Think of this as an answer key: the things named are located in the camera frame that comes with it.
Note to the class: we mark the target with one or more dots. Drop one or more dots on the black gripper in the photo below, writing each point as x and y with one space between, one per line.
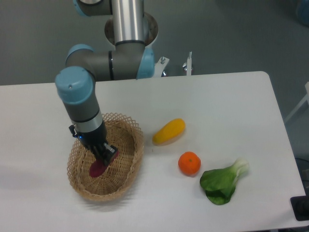
92 136

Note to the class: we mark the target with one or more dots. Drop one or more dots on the purple sweet potato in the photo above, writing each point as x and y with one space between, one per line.
98 167

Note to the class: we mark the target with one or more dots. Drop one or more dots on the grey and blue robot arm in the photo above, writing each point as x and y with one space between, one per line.
130 59

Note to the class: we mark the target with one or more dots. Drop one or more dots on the woven wicker basket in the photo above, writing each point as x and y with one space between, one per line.
109 176

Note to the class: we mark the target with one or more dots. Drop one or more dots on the yellow squash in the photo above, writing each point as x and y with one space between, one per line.
169 132

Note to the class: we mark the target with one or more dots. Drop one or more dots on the orange tangerine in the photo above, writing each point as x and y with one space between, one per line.
189 163

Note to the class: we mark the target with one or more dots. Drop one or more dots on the green bok choy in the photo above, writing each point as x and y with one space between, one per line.
219 184

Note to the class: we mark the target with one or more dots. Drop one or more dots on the black device at table edge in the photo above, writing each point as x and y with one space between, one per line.
300 205

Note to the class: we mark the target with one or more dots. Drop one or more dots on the white frame at right edge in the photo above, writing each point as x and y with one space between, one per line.
304 101

